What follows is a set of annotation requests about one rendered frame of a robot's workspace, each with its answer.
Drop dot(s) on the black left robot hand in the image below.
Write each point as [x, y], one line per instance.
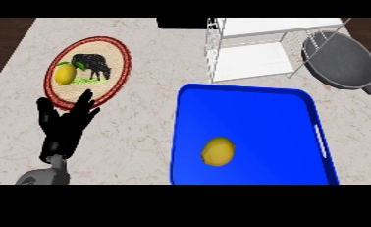
[68, 123]

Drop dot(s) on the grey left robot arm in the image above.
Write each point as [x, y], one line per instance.
[47, 174]

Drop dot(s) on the yellow cupcake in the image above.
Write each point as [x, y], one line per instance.
[218, 151]

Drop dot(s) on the blue plastic tray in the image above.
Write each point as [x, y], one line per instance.
[250, 136]

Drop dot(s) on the yellow lemon with green leaf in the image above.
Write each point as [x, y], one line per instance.
[65, 73]

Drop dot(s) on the oval placemat with cow print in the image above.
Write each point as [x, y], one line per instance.
[89, 72]

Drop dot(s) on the black appliance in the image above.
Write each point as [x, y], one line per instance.
[183, 23]

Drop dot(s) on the dark grey frying pan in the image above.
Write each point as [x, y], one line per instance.
[337, 61]

